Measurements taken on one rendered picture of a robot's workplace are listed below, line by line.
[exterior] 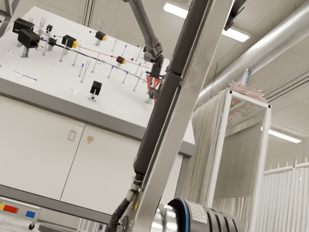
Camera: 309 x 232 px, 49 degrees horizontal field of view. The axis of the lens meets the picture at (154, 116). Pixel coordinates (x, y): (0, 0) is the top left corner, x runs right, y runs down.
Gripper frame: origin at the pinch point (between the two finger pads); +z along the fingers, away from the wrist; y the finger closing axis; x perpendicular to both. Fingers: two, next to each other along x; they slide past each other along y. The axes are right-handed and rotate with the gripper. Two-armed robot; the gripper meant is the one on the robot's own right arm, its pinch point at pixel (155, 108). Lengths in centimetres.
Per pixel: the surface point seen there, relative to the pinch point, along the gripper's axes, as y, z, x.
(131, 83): 7.2, -0.9, -29.2
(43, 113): 58, 12, 4
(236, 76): -235, 32, -255
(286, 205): -270, 139, -93
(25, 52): 70, -5, -31
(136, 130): 13.3, 8.2, 14.8
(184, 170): -15.9, 21.0, 27.0
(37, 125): 60, 17, 8
